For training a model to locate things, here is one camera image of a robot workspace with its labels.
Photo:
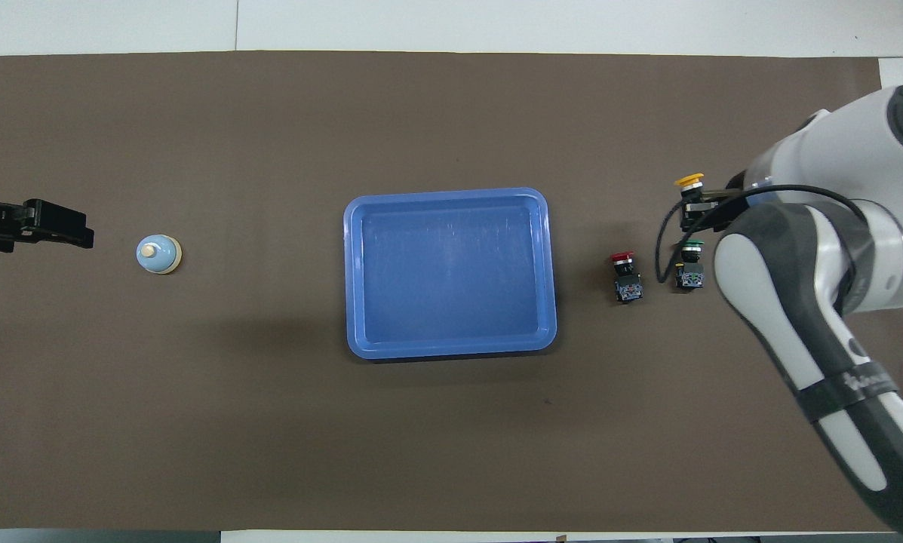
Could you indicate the blue plastic tray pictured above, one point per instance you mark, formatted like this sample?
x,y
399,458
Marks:
x,y
451,271

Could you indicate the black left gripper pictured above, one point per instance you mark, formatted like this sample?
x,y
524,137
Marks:
x,y
44,217

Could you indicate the yellow push button switch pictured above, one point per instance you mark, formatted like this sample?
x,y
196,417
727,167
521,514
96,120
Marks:
x,y
689,181

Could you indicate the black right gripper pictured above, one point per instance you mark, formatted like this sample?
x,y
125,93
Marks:
x,y
730,207

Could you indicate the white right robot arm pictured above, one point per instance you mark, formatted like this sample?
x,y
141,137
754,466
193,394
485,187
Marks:
x,y
821,302

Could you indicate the green push button switch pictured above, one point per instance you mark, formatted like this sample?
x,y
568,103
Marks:
x,y
689,275

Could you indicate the brown table mat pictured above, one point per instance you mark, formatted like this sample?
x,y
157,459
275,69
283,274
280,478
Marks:
x,y
270,437

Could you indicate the red push button switch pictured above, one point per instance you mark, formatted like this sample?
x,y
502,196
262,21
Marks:
x,y
627,285

